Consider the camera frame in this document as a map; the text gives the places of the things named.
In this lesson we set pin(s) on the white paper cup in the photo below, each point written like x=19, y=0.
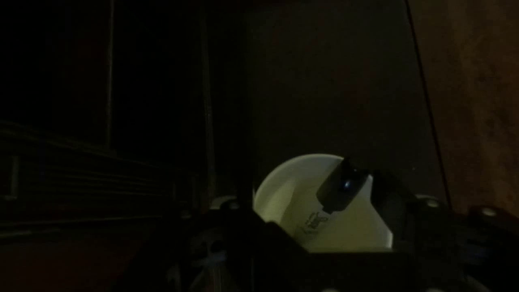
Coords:
x=292, y=194

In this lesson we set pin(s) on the dark wooden secretary desk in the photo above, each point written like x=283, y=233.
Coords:
x=475, y=81

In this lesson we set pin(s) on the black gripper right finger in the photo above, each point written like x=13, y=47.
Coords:
x=397, y=216

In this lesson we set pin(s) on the black marker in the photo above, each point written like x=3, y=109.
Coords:
x=340, y=188

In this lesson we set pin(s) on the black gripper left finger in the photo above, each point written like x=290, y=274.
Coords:
x=269, y=232

